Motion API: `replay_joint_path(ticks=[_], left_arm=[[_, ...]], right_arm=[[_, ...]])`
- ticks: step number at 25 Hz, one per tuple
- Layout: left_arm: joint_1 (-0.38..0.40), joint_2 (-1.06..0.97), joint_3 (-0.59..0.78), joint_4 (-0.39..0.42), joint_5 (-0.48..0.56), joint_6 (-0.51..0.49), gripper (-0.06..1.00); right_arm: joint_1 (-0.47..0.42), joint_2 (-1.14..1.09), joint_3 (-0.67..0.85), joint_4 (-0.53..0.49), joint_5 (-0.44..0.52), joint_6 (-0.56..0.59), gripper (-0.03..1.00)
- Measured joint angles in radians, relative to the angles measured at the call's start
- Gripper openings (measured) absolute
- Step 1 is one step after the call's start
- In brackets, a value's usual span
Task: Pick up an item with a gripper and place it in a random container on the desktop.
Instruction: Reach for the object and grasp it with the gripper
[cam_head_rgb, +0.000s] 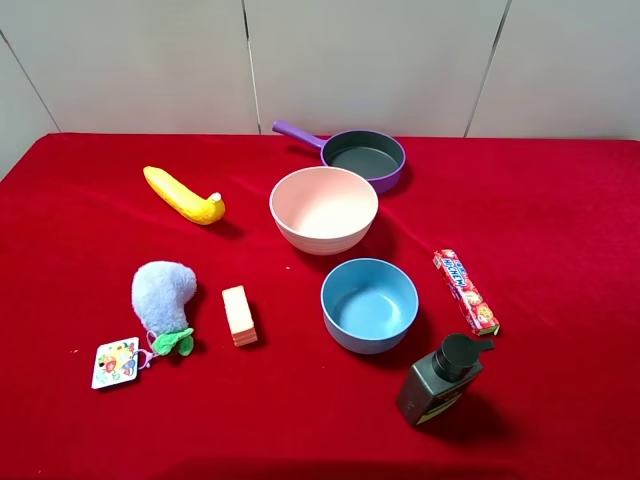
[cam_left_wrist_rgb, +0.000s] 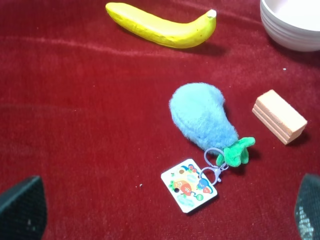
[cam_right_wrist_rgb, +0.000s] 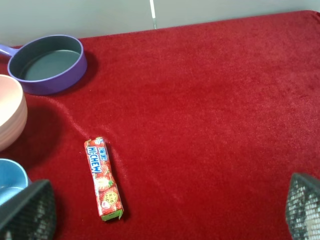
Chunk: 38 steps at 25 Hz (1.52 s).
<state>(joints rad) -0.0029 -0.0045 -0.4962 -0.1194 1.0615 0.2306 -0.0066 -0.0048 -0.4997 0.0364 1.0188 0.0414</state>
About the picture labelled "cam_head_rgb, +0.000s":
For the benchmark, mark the dark pump dispenser bottle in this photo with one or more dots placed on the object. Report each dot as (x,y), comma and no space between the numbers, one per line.
(435,382)

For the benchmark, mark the pink plastic bowl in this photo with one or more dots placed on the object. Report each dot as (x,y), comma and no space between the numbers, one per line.
(323,210)

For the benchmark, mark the blue plastic bowl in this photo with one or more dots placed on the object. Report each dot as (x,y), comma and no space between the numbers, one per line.
(368,305)

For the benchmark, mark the purple toy frying pan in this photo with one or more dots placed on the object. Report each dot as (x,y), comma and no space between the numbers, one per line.
(377,157)

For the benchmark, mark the orange wafer block toy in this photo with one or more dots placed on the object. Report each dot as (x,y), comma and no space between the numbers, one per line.
(239,317)

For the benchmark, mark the yellow toy banana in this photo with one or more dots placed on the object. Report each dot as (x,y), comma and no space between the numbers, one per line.
(196,209)

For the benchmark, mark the red velvet tablecloth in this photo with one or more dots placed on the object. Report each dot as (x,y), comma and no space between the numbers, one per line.
(548,231)

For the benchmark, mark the red Hi-Chew candy pack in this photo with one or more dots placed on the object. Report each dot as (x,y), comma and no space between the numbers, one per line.
(471,303)

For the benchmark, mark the white illustrated paper tag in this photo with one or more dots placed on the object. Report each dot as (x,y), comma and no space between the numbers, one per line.
(115,363)

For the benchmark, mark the blue plush eggplant keychain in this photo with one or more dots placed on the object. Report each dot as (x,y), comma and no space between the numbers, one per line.
(160,291)

